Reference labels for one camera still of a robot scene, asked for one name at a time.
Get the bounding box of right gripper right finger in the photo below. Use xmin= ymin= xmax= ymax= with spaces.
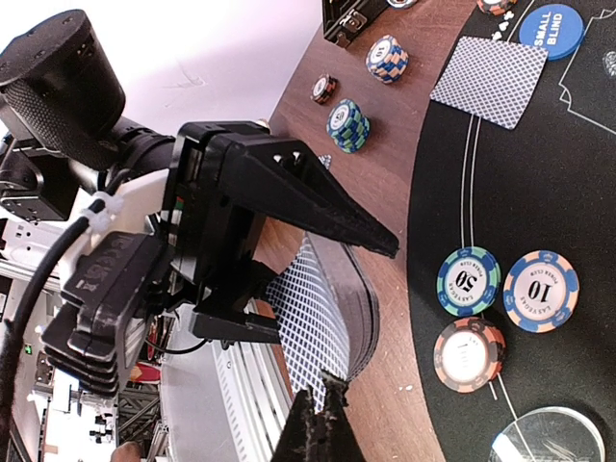
xmin=316 ymin=371 xmax=361 ymax=461

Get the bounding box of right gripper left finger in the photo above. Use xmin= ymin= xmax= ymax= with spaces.
xmin=271 ymin=389 xmax=316 ymax=462

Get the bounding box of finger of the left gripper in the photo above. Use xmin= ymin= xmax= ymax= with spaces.
xmin=190 ymin=262 xmax=280 ymax=345
xmin=225 ymin=137 xmax=399 ymax=258

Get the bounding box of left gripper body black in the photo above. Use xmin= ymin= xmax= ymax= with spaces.
xmin=162 ymin=121 xmax=270 ymax=287

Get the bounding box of playing card deck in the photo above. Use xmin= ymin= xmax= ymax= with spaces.
xmin=267 ymin=233 xmax=380 ymax=412

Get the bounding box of orange chip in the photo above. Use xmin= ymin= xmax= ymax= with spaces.
xmin=433 ymin=317 xmax=506 ymax=394

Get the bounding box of green fifty chip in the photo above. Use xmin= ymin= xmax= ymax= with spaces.
xmin=436 ymin=246 xmax=501 ymax=318

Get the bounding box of clear dealer button disc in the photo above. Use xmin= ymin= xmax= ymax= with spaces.
xmin=488 ymin=406 xmax=606 ymax=462

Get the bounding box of card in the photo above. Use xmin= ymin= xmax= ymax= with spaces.
xmin=430 ymin=36 xmax=548 ymax=130

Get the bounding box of white blue chip stack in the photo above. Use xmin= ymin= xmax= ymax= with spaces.
xmin=502 ymin=250 xmax=580 ymax=333

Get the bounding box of blue small blind button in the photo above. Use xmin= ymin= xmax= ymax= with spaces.
xmin=519 ymin=4 xmax=585 ymax=61

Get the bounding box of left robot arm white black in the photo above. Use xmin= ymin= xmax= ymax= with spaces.
xmin=1 ymin=10 xmax=398 ymax=361

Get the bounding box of green chip stack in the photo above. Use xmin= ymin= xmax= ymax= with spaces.
xmin=326 ymin=98 xmax=371 ymax=154

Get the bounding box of red brown chip stack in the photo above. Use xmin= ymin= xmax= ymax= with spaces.
xmin=311 ymin=73 xmax=338 ymax=105

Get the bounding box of black poker chip case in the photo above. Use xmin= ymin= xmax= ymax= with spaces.
xmin=321 ymin=0 xmax=389 ymax=48

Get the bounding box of round black poker mat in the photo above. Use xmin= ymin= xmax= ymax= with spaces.
xmin=407 ymin=1 xmax=615 ymax=461

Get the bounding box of aluminium front rail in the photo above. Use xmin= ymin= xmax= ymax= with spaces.
xmin=160 ymin=344 xmax=292 ymax=461

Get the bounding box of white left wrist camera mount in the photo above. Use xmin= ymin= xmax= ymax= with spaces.
xmin=59 ymin=168 xmax=169 ymax=273

